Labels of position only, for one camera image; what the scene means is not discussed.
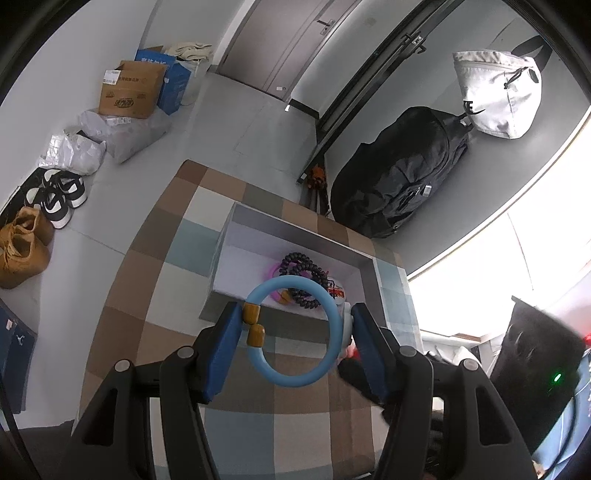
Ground black white sneaker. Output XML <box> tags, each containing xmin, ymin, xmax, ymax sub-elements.
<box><xmin>42</xmin><ymin>170</ymin><xmax>88</xmax><ymax>208</ymax></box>
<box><xmin>25</xmin><ymin>185</ymin><xmax>73</xmax><ymax>230</ymax></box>

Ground cream cloth bag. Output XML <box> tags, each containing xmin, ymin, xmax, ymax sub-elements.
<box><xmin>173</xmin><ymin>41</ymin><xmax>214</xmax><ymax>62</ymax></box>

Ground dark blue bag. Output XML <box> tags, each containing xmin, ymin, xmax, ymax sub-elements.
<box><xmin>0</xmin><ymin>300</ymin><xmax>38</xmax><ymax>414</ymax></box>

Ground black backpack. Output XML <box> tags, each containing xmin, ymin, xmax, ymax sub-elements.
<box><xmin>330</xmin><ymin>106</ymin><xmax>472</xmax><ymax>238</ymax></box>

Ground light blue bracelet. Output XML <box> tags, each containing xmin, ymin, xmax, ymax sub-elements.
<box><xmin>242</xmin><ymin>275</ymin><xmax>354</xmax><ymax>387</ymax></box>

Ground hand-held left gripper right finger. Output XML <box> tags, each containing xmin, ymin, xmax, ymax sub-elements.
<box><xmin>350</xmin><ymin>302</ymin><xmax>532</xmax><ymax>480</ymax></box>

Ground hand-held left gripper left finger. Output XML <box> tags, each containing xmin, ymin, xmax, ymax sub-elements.
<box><xmin>69</xmin><ymin>302</ymin><xmax>245</xmax><ymax>480</ymax></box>

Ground checkered tablecloth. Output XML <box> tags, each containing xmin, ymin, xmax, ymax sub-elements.
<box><xmin>81</xmin><ymin>159</ymin><xmax>421</xmax><ymax>480</ymax></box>

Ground black tripod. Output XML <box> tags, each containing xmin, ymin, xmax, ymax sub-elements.
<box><xmin>298</xmin><ymin>159</ymin><xmax>331</xmax><ymax>215</ymax></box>

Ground purple bracelet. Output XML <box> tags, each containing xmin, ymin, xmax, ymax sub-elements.
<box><xmin>264</xmin><ymin>261</ymin><xmax>296</xmax><ymax>306</ymax></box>

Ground brown boot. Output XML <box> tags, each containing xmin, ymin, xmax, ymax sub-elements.
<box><xmin>0</xmin><ymin>205</ymin><xmax>55</xmax><ymax>245</ymax></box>
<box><xmin>0</xmin><ymin>231</ymin><xmax>51</xmax><ymax>289</ymax></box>

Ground brown cardboard box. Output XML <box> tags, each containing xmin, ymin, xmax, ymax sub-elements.
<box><xmin>98</xmin><ymin>60</ymin><xmax>167</xmax><ymax>120</ymax></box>

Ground grey plastic bag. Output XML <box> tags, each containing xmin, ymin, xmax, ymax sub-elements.
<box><xmin>78</xmin><ymin>108</ymin><xmax>171</xmax><ymax>164</ymax></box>

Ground blue cardboard box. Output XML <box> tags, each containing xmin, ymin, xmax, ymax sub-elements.
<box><xmin>135</xmin><ymin>45</ymin><xmax>192</xmax><ymax>116</ymax></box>

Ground black sliding door frame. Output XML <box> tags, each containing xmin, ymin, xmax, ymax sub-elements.
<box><xmin>288</xmin><ymin>32</ymin><xmax>428</xmax><ymax>185</ymax></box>

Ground dark bead bracelet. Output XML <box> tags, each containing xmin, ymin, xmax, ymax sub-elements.
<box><xmin>278</xmin><ymin>251</ymin><xmax>334</xmax><ymax>289</ymax></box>

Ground grey door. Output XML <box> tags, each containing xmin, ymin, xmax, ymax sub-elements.
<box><xmin>217</xmin><ymin>0</ymin><xmax>365</xmax><ymax>100</ymax></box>

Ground white plastic bag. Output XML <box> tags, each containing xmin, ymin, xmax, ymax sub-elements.
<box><xmin>39</xmin><ymin>130</ymin><xmax>107</xmax><ymax>175</ymax></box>

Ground black coil bracelet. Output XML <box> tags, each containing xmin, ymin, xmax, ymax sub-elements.
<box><xmin>286</xmin><ymin>287</ymin><xmax>321</xmax><ymax>311</ymax></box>

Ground white shoulder bag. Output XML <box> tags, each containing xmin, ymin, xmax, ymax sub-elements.
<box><xmin>452</xmin><ymin>37</ymin><xmax>552</xmax><ymax>139</ymax></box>

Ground grey cardboard storage box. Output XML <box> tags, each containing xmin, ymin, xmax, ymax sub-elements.
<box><xmin>199</xmin><ymin>202</ymin><xmax>386</xmax><ymax>330</ymax></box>

